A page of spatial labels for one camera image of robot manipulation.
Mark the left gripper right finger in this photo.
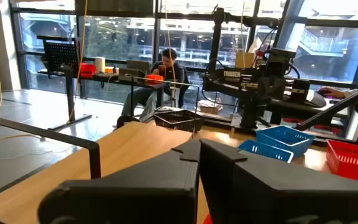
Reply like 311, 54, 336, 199
200, 139, 358, 224

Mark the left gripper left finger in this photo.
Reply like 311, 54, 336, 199
37, 139, 201, 224

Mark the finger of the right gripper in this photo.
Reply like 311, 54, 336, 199
290, 79, 311, 103

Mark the blue plastic basket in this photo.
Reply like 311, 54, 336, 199
255, 124, 316, 158
237, 139, 295, 164

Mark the black plastic basket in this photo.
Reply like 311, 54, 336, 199
152, 109, 206, 133

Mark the red plastic basket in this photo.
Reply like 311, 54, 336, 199
325, 138, 358, 183

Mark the black computer desk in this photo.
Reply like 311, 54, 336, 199
265, 90, 352, 125

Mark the white keyboard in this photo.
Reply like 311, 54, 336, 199
306, 89, 328, 108

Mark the person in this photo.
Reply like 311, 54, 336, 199
317, 86, 358, 100
121, 47, 191, 121

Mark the tan cardboard box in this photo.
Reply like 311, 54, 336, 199
234, 51, 256, 69

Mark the black metal stand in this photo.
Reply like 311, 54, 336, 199
209, 6, 280, 74

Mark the black office desk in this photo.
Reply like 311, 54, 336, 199
37, 68, 169, 131

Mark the orange plastic object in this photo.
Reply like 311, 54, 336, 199
144, 73, 165, 86

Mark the grey equipment box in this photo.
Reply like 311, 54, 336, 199
118, 67, 139, 83

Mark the grey laptop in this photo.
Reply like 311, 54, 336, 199
126, 59, 152, 75

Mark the red storage box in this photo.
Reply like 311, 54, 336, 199
79, 62, 97, 79

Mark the white paper roll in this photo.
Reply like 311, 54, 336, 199
94, 56, 106, 74

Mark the black perforated panel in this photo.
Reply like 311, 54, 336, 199
36, 35, 81, 75

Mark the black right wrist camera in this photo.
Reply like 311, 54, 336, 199
265, 47, 297, 68

